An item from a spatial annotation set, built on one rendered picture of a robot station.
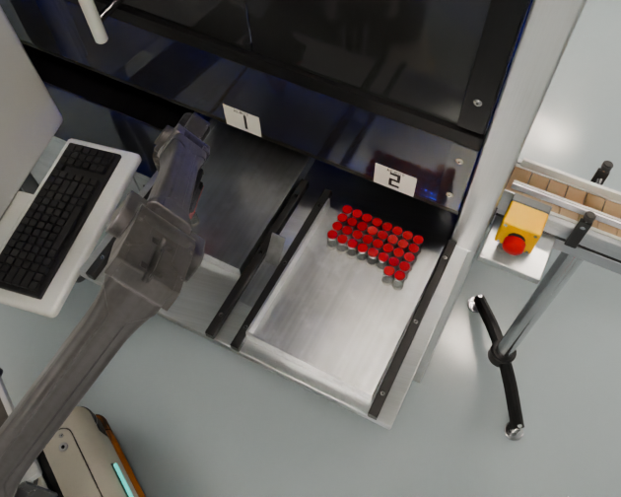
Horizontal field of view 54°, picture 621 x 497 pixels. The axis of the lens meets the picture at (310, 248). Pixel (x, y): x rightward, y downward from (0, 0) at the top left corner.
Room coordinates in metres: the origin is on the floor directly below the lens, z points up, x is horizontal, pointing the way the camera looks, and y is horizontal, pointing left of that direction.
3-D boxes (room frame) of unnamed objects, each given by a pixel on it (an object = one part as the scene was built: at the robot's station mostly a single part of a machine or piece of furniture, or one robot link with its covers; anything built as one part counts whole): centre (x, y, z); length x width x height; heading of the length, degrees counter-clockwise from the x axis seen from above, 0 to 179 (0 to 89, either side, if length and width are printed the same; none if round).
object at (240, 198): (0.78, 0.17, 0.90); 0.34 x 0.26 x 0.04; 150
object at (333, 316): (0.51, -0.07, 0.90); 0.34 x 0.26 x 0.04; 150
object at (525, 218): (0.59, -0.40, 0.99); 0.08 x 0.07 x 0.07; 150
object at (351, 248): (0.59, -0.11, 0.90); 0.18 x 0.02 x 0.05; 60
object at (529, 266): (0.62, -0.43, 0.87); 0.14 x 0.13 x 0.02; 150
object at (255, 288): (0.57, 0.10, 0.91); 0.14 x 0.03 x 0.06; 149
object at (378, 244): (0.61, -0.12, 0.90); 0.18 x 0.02 x 0.05; 60
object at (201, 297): (0.63, 0.06, 0.87); 0.70 x 0.48 x 0.02; 60
